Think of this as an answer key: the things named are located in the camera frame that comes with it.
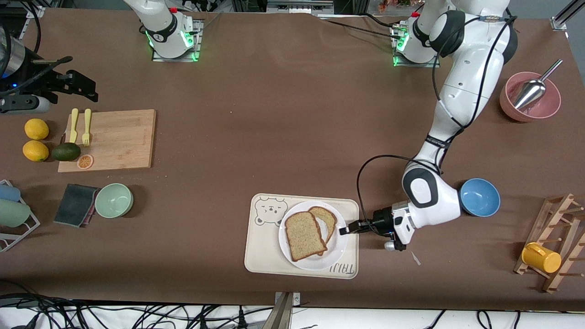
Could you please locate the white round plate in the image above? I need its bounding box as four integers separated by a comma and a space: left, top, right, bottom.
278, 201, 349, 271

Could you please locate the plain bread slice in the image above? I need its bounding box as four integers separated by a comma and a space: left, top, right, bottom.
285, 211, 328, 262

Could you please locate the yellow plastic fork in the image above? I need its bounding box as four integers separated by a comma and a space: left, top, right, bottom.
82, 108, 92, 147

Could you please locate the yellow lemon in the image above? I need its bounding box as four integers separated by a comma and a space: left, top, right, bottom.
22, 140, 49, 162
25, 119, 49, 140

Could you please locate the wooden cutting board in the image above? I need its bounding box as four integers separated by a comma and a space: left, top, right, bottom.
58, 109, 157, 173

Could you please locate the dark green avocado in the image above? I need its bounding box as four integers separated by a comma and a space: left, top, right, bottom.
51, 143, 81, 162

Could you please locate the beige bear print tray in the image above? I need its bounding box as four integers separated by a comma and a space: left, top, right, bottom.
244, 193, 359, 279

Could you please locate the blue bowl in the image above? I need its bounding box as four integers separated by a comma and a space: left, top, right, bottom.
458, 178, 501, 217

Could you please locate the mint green bowl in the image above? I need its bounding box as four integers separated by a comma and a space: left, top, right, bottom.
95, 183, 134, 218

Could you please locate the dark grey folded cloth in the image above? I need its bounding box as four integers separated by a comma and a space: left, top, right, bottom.
53, 184, 100, 228

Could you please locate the pale green cup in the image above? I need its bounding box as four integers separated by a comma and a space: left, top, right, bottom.
0, 200, 31, 228

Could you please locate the yellow mug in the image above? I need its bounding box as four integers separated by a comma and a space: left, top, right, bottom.
521, 242, 562, 274

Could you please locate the wooden peg rack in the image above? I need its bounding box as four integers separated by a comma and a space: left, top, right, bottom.
513, 193, 585, 293

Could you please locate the silver metal scoop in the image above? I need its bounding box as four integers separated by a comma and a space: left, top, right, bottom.
512, 59, 564, 111

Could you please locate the pink bowl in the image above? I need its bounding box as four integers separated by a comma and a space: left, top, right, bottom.
500, 72, 561, 122

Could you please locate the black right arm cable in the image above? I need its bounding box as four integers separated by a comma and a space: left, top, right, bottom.
0, 0, 74, 97

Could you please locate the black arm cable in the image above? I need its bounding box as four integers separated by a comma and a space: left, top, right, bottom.
356, 14, 518, 238
0, 0, 74, 97

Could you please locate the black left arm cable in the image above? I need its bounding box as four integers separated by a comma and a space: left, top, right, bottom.
356, 14, 518, 238

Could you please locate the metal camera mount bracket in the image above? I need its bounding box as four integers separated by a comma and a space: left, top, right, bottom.
267, 292, 301, 329

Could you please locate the white wire rack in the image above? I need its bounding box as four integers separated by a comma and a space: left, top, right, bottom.
0, 180, 41, 252

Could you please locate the black cable on table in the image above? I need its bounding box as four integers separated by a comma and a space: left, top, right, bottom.
320, 17, 404, 40

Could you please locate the black cable tangle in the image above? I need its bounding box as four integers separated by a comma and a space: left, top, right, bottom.
0, 292, 275, 329

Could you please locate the metal frame structure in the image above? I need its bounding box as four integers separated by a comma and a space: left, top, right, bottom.
231, 0, 366, 15

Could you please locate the aluminium profile rail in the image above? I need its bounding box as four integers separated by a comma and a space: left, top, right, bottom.
551, 0, 585, 31

